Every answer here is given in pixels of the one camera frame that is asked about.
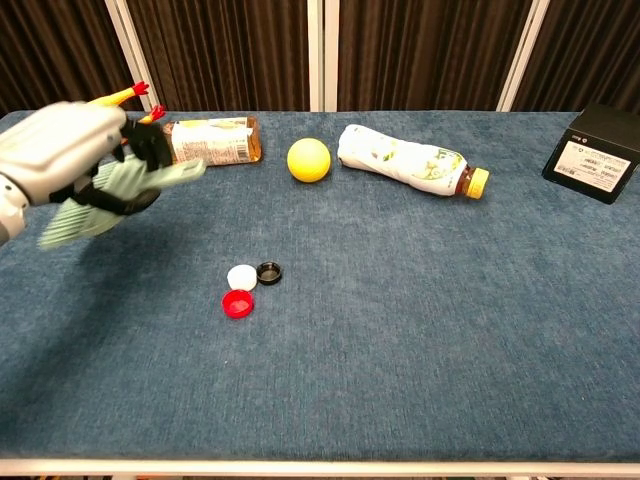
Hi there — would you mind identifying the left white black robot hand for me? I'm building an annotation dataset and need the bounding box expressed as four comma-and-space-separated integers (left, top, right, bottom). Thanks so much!
0, 101, 174, 216

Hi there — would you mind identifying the red bottle cap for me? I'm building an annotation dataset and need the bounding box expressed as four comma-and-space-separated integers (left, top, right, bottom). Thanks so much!
221, 288, 255, 320

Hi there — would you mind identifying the clear bottle amber liquid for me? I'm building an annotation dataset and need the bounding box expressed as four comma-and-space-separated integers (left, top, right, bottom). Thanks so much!
159, 116, 264, 167

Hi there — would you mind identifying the black bottle cap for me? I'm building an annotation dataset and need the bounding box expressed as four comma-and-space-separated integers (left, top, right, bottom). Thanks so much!
255, 260, 284, 287

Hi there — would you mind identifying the white-label bottle yellow cap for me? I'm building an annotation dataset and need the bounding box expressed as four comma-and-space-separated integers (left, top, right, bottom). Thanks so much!
336, 123, 491, 201

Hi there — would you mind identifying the yellow rubber chicken toy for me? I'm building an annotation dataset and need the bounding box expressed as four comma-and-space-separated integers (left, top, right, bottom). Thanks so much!
84, 81, 167, 126

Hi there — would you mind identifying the dark pleated curtain panel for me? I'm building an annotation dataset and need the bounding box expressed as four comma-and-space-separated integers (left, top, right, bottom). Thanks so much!
510, 0, 640, 113
125, 0, 310, 113
337, 0, 537, 113
0, 0, 144, 116

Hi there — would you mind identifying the yellow ball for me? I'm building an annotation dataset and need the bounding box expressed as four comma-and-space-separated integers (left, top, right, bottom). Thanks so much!
286, 137, 332, 183

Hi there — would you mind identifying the blue carpet table cover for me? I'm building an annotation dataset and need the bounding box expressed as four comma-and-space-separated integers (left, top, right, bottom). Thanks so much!
0, 109, 640, 464

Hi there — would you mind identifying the black box with white label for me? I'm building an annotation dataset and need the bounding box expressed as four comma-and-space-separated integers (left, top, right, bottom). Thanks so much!
541, 103, 640, 206

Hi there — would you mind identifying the white partition post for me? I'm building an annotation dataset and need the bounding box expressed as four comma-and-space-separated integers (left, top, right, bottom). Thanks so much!
495, 0, 551, 113
103, 0, 162, 113
306, 0, 339, 113

